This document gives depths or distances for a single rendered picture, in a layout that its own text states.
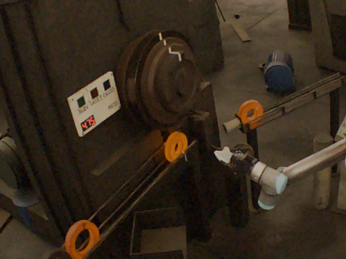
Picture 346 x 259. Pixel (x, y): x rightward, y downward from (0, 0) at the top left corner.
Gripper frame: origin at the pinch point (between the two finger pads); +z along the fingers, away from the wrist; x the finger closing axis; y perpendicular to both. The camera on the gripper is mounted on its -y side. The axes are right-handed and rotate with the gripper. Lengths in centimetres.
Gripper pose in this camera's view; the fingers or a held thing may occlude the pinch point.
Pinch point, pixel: (217, 154)
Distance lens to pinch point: 205.4
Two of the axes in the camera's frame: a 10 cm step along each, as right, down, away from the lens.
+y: 0.8, -7.6, -6.4
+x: -5.7, 4.9, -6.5
